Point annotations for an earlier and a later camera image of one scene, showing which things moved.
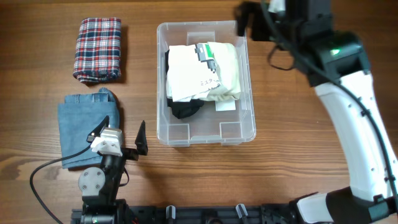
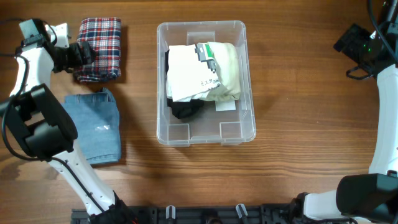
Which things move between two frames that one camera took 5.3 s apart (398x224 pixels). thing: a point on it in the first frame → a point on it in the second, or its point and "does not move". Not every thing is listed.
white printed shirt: x=191 y=71 does not move
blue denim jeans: x=78 y=116 does not move
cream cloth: x=227 y=63 does not move
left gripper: x=140 y=142 → x=82 y=58
